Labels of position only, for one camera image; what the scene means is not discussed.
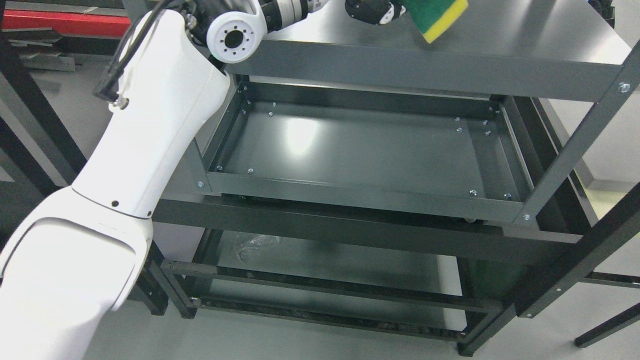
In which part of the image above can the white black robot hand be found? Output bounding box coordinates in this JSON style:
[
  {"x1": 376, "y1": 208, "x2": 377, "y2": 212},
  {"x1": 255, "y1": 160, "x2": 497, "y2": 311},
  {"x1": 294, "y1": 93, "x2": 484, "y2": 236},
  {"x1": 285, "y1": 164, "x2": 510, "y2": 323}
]
[{"x1": 292, "y1": 0, "x2": 407, "y2": 26}]

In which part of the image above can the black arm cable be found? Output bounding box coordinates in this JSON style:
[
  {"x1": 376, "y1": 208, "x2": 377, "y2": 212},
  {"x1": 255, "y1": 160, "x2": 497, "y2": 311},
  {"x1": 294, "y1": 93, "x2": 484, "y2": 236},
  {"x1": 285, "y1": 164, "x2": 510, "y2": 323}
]
[{"x1": 94, "y1": 0, "x2": 201, "y2": 106}]

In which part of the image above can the green yellow sponge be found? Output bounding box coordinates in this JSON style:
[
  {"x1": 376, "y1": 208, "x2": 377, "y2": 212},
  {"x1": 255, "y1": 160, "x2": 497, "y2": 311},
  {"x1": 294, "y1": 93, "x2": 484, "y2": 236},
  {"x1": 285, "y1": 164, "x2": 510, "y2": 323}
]
[{"x1": 402, "y1": 0, "x2": 469, "y2": 44}]

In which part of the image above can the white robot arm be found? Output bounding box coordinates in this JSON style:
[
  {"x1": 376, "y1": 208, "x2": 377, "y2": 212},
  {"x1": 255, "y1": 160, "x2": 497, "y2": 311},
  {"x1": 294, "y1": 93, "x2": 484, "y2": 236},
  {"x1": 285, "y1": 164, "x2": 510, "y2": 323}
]
[{"x1": 1, "y1": 0, "x2": 325, "y2": 360}]

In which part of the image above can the black metal rack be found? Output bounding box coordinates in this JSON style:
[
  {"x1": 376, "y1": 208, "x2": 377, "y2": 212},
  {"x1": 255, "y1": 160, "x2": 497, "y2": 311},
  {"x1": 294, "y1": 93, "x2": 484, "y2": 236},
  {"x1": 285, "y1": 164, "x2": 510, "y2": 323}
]
[{"x1": 0, "y1": 15, "x2": 640, "y2": 356}]

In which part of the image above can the grey metal shelf unit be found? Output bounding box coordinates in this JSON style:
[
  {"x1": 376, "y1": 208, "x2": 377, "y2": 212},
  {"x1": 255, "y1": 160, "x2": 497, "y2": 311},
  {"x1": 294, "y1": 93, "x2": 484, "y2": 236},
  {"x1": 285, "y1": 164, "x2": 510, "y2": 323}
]
[{"x1": 198, "y1": 0, "x2": 639, "y2": 234}]

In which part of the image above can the red metal beam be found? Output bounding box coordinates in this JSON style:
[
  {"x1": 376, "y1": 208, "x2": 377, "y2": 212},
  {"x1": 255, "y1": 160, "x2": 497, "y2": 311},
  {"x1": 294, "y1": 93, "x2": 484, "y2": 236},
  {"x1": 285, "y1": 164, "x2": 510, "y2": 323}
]
[{"x1": 1, "y1": 9, "x2": 131, "y2": 37}]

